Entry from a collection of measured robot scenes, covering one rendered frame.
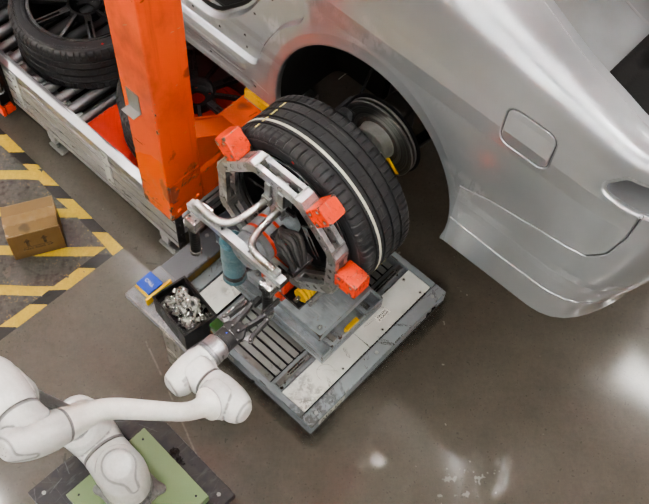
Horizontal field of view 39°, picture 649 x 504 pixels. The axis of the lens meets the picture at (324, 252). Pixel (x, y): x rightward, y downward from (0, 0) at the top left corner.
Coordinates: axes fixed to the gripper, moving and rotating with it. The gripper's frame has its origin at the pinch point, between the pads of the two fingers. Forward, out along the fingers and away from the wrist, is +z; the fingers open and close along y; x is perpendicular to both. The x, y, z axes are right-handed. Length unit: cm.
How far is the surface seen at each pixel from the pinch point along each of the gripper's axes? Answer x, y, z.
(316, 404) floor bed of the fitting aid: -75, 18, 9
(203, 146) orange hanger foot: -5, -63, 31
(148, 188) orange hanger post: -21, -72, 10
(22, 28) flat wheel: -33, -179, 32
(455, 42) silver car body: 78, 9, 64
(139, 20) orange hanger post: 73, -61, 11
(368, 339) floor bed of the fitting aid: -75, 14, 44
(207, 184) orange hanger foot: -25, -60, 29
